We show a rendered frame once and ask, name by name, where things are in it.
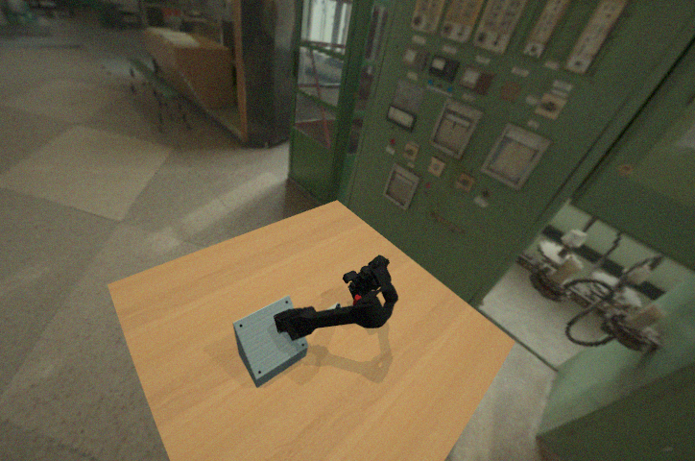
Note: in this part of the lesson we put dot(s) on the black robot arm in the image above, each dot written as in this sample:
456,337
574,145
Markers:
367,312

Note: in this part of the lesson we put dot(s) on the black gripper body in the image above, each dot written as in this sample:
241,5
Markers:
361,289

